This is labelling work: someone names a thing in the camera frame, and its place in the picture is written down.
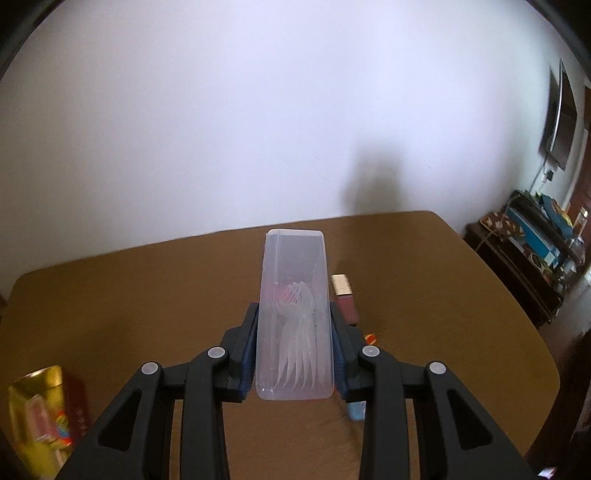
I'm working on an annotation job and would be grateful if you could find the clear plastic box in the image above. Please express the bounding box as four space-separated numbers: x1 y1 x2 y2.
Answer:
256 228 336 402

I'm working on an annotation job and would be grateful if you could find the floral patterned cloth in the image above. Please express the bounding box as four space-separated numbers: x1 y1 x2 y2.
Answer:
479 215 528 241

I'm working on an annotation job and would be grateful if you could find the red tin box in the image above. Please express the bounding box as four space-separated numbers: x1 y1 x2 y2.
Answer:
8 364 92 480

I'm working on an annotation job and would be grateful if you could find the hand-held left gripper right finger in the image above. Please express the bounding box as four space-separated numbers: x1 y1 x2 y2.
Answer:
330 309 536 480

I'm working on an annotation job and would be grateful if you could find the dark wooden cabinet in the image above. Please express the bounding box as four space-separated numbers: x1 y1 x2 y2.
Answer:
464 220 591 329

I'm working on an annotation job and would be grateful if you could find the teal bag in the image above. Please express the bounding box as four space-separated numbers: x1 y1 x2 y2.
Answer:
537 193 574 232

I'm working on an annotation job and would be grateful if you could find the pink lipstick tube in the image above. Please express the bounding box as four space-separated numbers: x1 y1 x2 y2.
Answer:
331 273 360 326

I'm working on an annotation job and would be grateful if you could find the blue cardboard box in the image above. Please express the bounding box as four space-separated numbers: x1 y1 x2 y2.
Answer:
505 203 560 269

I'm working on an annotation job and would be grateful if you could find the wall television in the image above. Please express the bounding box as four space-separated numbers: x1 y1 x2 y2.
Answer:
544 59 579 172

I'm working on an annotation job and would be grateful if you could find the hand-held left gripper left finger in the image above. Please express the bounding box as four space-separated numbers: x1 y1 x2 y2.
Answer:
58 302 259 480

